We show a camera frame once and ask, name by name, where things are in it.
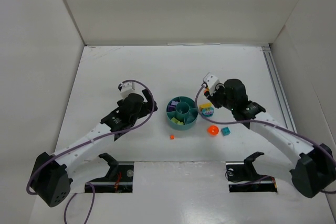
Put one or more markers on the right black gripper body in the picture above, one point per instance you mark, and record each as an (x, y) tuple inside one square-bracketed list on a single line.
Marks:
[(217, 98)]

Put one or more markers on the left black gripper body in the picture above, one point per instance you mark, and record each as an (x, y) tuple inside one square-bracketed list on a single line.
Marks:
[(146, 100)]

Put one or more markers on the dark purple lego brick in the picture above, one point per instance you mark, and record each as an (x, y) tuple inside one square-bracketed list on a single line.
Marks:
[(170, 108)]

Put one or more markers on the lime green lego brick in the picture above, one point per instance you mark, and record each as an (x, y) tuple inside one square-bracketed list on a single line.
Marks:
[(174, 120)]

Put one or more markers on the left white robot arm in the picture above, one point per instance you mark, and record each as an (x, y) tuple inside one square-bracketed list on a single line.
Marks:
[(55, 175)]

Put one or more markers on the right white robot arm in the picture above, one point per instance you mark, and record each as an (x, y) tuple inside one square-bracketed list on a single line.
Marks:
[(313, 164)]

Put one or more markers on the yellow lego piece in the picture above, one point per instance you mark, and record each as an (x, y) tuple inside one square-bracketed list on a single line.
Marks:
[(205, 105)]

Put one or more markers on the blue printed oval lego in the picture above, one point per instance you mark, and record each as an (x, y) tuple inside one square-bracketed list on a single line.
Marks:
[(208, 111)]

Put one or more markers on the teal small lego brick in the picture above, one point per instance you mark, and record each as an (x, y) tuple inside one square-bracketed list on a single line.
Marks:
[(225, 131)]

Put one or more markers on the orange round lego piece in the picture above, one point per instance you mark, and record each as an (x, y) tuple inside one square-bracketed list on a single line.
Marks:
[(213, 130)]

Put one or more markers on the teal round divided container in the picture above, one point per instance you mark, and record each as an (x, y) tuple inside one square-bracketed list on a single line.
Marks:
[(186, 111)]

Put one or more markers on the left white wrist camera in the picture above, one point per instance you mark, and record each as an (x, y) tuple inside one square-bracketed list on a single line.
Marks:
[(126, 88)]

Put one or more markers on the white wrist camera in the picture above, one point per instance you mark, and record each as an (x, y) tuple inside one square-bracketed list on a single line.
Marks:
[(211, 81), (126, 88)]

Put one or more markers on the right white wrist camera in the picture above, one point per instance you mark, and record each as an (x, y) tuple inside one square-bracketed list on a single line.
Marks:
[(211, 81)]

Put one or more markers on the aluminium rail right edge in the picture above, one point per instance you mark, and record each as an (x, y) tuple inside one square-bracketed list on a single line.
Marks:
[(286, 115)]

